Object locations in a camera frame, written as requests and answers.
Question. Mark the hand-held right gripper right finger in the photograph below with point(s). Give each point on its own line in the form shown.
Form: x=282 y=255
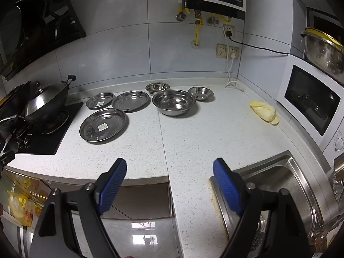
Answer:
x=228 y=185

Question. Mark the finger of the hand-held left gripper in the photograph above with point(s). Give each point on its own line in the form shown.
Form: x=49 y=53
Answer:
x=6 y=158

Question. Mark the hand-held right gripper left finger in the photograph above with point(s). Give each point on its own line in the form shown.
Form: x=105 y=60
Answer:
x=114 y=185

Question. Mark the large steel plate with sticker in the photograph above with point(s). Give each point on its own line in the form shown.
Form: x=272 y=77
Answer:
x=103 y=126

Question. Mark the medium steel plate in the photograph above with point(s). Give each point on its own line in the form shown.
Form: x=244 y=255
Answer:
x=131 y=101

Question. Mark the small steel plate with sticker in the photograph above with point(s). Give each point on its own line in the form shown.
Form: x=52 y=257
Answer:
x=100 y=101

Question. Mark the large steel bowl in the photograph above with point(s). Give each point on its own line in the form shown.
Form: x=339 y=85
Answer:
x=174 y=102

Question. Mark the black pan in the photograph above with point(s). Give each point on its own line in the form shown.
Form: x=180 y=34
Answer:
x=10 y=125

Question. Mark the black glass gas stove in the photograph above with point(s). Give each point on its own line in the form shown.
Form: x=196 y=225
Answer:
x=40 y=139

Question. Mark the yellow oil bottle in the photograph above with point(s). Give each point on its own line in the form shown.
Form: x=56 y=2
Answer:
x=20 y=207

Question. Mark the stainless steel sink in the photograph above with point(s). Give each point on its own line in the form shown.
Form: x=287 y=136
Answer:
x=282 y=182

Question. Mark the steel wok lid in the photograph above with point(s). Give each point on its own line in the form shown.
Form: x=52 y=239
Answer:
x=44 y=98

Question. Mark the black wok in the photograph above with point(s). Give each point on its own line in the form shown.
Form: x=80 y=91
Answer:
x=57 y=104

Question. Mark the yellow cloth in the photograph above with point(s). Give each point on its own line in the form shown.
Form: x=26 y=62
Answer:
x=264 y=111

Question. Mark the small steel bowl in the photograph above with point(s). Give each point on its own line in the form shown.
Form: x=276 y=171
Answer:
x=157 y=88
x=200 y=93

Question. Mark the steel faucet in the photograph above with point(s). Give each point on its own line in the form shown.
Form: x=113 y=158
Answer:
x=338 y=172

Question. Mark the white microwave oven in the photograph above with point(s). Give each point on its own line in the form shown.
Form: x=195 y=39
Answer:
x=309 y=99

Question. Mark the black range hood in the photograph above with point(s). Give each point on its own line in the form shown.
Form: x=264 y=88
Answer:
x=32 y=18

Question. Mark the steel basin with yellow rim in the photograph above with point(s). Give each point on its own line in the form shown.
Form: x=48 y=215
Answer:
x=322 y=51

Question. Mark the white countertop oven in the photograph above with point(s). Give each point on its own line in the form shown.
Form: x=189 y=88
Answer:
x=298 y=18

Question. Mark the double wall socket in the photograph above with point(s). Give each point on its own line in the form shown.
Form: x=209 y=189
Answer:
x=224 y=50

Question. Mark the single wall socket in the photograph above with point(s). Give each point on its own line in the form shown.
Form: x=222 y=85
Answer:
x=229 y=31

